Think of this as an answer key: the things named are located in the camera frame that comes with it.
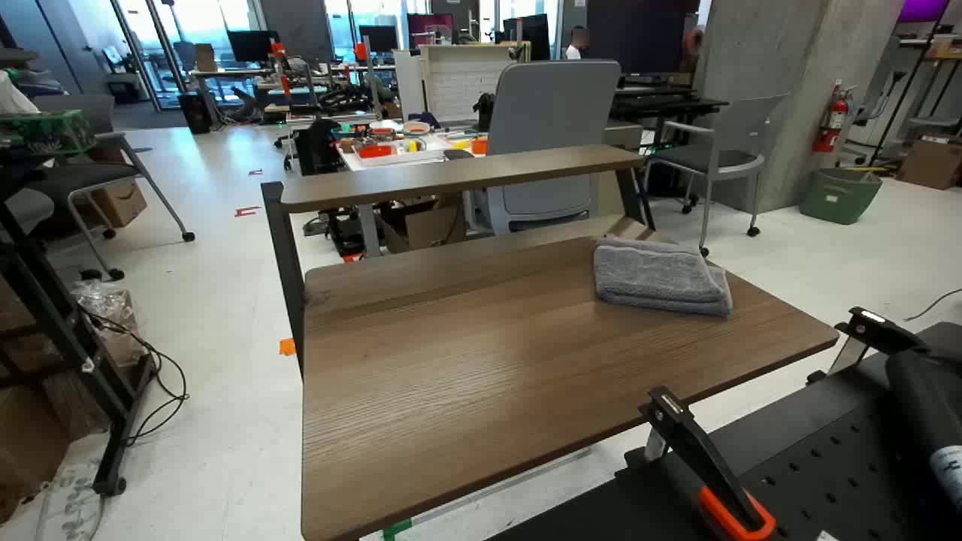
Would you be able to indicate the grey terry cloth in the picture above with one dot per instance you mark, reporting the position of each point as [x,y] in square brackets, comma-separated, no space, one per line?
[656,273]

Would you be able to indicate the open cardboard box under shelf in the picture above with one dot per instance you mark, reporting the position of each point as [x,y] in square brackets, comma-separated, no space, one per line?
[421,225]

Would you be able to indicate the white table with colourful parts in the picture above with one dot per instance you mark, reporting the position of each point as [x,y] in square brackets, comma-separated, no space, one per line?
[410,145]

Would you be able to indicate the large grey office chair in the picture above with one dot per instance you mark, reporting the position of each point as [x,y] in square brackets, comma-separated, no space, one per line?
[550,120]

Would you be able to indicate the white board cabinet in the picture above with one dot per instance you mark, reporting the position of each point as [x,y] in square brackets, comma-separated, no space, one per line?
[455,78]

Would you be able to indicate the black backpack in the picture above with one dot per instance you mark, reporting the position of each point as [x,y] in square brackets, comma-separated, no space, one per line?
[319,147]

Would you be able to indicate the person in white shirt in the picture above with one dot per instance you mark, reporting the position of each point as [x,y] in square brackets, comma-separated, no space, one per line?
[575,46]

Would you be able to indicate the black keyboard desk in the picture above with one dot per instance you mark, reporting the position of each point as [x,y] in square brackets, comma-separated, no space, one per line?
[662,102]

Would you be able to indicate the green tape on desk edge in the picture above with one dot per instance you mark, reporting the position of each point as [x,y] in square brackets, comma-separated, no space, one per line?
[399,530]

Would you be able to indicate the grey armchair on casters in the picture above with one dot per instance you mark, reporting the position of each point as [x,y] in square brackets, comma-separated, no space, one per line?
[727,151]

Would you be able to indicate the dark computer monitor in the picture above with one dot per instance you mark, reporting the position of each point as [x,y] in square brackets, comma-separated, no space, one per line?
[247,46]

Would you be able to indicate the concrete pillar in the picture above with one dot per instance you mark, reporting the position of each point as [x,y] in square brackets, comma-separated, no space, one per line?
[771,71]

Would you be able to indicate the green plastic basket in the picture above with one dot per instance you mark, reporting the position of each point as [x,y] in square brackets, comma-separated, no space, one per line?
[839,195]

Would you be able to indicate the cardboard box under grey table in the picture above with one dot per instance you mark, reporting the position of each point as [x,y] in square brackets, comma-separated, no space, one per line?
[118,202]

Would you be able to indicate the red fire extinguisher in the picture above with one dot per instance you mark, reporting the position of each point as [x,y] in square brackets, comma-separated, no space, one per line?
[831,120]

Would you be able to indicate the clear plastic bag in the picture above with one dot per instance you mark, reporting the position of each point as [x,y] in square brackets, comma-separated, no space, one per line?
[100,305]

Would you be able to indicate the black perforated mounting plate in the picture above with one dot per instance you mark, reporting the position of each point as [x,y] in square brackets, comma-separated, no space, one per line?
[823,470]

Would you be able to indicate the black metal clamp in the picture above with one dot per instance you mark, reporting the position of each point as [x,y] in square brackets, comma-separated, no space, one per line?
[872,332]

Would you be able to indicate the grey table on casters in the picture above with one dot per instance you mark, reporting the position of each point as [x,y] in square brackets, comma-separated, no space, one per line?
[93,181]

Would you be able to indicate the black metal shelf rack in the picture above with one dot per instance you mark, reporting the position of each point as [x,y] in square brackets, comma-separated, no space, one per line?
[60,332]

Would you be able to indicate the long black pole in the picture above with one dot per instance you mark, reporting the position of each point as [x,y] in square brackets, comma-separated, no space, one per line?
[906,91]

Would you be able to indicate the cardboard box by pillar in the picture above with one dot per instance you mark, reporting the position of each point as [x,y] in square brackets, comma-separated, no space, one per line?
[932,164]

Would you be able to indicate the black desk frame leg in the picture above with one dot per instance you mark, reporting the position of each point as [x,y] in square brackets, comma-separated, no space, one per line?
[284,256]

